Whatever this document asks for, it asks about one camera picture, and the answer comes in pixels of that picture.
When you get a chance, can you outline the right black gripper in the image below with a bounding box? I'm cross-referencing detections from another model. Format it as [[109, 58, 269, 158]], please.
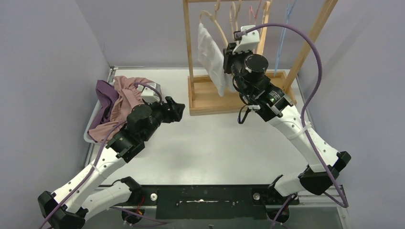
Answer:
[[224, 42, 254, 97]]

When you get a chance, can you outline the white skirt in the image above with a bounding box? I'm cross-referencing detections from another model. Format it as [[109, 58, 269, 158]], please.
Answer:
[[197, 23, 236, 97]]

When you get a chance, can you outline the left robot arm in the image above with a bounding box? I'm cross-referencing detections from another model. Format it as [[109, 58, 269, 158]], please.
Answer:
[[38, 96, 185, 229]]

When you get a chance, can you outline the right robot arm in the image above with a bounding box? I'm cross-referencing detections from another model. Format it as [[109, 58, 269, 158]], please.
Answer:
[[223, 42, 351, 204]]

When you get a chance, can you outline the wooden hanger rack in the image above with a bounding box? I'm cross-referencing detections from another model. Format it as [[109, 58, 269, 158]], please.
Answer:
[[182, 0, 339, 116]]

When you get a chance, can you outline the thick wooden hanger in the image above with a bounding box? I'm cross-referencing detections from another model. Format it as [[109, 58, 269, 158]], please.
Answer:
[[256, 0, 273, 55]]

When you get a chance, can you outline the pink garment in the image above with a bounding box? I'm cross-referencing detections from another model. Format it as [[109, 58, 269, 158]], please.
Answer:
[[89, 76, 153, 142]]

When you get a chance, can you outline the purple garment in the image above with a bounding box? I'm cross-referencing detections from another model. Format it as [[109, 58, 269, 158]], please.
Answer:
[[89, 80, 119, 129]]

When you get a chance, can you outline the white plastic basket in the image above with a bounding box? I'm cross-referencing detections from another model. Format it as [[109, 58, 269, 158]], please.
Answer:
[[83, 80, 111, 144]]

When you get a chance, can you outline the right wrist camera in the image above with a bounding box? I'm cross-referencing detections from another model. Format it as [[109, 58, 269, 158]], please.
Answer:
[[233, 25, 260, 54]]

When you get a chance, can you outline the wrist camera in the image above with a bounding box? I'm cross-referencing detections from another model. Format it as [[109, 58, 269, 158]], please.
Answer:
[[233, 25, 260, 54], [137, 83, 162, 104]]

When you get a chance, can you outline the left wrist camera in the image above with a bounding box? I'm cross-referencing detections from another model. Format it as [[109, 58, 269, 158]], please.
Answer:
[[137, 83, 162, 104]]

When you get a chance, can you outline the pink wire hanger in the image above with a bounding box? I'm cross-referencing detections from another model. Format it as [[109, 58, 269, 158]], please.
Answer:
[[248, 0, 264, 54]]

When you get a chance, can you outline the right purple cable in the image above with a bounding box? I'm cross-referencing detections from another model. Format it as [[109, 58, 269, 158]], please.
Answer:
[[234, 22, 349, 209]]

